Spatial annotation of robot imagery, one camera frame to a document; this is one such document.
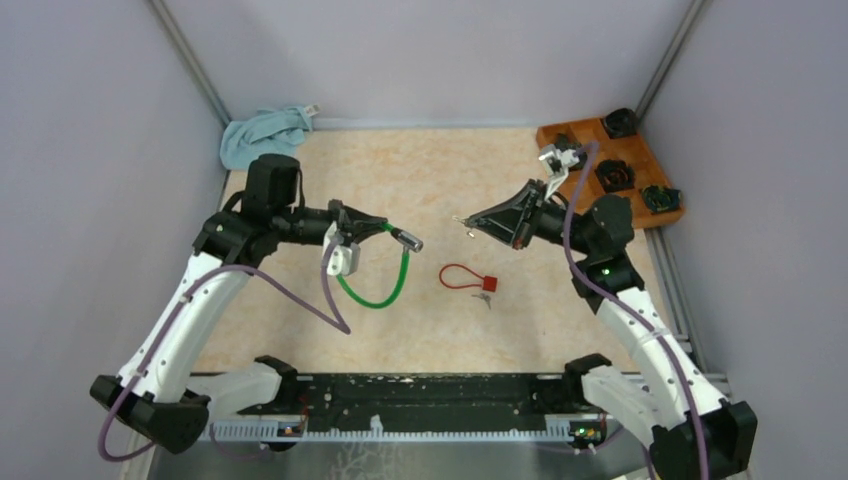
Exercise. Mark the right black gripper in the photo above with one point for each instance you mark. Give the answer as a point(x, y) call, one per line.
point(518, 214)

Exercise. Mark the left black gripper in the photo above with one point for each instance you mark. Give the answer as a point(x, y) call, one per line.
point(356, 224)

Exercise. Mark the silver key pair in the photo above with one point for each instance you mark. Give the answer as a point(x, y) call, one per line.
point(464, 222)
point(486, 299)

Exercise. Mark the green cable lock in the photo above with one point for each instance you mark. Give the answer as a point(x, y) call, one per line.
point(409, 244)

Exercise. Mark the red cable padlock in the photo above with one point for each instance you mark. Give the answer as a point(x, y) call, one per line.
point(457, 276)

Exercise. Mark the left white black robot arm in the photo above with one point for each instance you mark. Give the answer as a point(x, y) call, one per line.
point(155, 393)

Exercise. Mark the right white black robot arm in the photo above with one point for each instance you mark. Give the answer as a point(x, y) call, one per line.
point(689, 428)

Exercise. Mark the dark green flower left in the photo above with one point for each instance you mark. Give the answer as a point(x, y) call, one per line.
point(563, 142)

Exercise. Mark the dark green flower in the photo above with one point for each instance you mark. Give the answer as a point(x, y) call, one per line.
point(660, 199)
point(563, 142)

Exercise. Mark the dark orange flower centre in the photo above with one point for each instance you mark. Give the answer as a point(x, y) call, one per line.
point(615, 176)

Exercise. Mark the light blue cloth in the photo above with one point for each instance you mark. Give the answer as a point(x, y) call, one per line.
point(269, 131)

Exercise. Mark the orange wooden compartment tray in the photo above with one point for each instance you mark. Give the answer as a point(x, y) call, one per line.
point(634, 150)

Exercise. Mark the dark green flower right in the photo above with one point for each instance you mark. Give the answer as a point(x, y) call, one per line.
point(660, 199)

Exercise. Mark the dark flower top corner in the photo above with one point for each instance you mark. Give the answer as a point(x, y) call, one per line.
point(620, 123)

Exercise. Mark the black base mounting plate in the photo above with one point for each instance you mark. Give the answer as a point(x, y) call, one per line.
point(433, 403)

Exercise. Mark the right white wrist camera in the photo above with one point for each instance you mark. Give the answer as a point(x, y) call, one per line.
point(557, 164)

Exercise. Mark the aluminium frame rail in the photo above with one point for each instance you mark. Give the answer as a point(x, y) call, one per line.
point(177, 425)

